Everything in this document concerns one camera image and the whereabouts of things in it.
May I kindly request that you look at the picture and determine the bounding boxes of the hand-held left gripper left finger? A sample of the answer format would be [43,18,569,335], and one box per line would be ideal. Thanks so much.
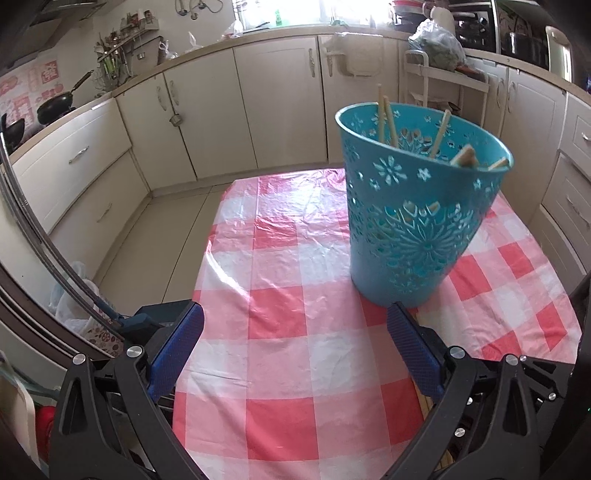
[48,302,206,480]

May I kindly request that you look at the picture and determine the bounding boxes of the white electric kettle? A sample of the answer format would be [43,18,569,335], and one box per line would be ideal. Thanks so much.
[544,25,574,80]

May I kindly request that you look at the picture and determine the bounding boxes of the black wok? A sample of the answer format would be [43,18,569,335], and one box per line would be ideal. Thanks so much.
[36,69,96,126]

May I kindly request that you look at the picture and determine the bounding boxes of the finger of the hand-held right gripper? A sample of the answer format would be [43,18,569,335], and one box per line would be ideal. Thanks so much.
[569,272,591,366]
[518,355,581,409]

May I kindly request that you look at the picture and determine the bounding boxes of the clear plastic bag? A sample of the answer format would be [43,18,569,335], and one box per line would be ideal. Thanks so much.
[158,31,205,59]

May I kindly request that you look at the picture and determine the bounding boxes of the white hanging bin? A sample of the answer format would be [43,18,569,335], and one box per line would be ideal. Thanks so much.
[322,31,387,80]

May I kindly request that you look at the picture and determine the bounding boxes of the cream lower kitchen cabinets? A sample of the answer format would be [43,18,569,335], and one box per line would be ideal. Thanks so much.
[0,32,411,259]

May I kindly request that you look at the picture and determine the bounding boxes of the white thermos jug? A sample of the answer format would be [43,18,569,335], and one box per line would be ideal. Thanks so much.
[431,6,456,34]

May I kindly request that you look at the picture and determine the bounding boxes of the plastic bags on floor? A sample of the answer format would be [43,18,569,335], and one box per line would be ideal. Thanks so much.
[47,260,126,357]

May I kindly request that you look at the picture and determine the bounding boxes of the black microwave oven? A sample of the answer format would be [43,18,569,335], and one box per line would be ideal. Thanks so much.
[454,8,498,54]

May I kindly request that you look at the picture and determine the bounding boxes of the white trolley rack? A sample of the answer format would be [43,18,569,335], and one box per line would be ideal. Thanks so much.
[403,47,491,131]

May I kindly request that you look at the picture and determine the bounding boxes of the wall utensil rack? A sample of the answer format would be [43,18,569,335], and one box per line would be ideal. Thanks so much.
[93,13,161,92]

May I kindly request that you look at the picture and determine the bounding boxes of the black cooking pot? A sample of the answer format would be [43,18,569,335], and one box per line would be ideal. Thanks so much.
[500,28,533,59]

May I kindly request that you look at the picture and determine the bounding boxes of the bright kitchen window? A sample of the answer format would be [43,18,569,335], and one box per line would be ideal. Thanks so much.
[240,0,393,27]

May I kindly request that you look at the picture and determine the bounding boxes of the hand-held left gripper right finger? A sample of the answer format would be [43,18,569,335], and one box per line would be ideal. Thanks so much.
[387,302,561,480]

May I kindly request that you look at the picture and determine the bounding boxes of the cream drawer cabinets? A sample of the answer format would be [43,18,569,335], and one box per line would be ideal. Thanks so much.
[462,48,591,278]

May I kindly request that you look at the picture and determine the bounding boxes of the plastic bag of greens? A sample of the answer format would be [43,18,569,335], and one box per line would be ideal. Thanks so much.
[407,18,468,73]

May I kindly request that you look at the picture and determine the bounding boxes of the teal perforated plastic basket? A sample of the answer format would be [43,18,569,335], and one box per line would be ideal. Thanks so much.
[335,102,515,309]

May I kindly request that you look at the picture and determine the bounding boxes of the red checked plastic tablecloth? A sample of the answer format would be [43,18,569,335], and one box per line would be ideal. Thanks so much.
[172,167,583,480]

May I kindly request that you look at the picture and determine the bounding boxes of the black frying pan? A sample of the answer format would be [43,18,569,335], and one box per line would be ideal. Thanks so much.
[0,117,27,154]

